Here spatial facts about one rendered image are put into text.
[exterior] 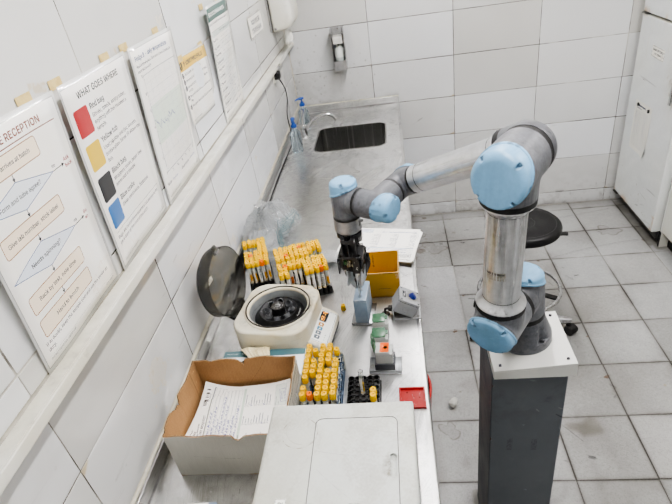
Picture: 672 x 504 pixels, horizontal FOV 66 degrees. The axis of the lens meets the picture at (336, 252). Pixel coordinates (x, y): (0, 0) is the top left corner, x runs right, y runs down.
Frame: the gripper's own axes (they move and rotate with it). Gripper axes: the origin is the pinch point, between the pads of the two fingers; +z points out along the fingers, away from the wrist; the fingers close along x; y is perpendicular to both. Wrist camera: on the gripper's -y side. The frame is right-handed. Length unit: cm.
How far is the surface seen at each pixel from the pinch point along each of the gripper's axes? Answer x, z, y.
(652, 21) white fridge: 145, -20, -217
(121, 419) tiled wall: -45, -7, 58
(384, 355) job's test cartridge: 9.0, 8.5, 21.6
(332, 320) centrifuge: -8.8, 11.2, 4.0
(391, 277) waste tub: 8.7, 7.1, -12.3
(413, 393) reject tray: 16.7, 14.9, 29.0
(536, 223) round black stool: 68, 38, -95
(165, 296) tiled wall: -48, -14, 24
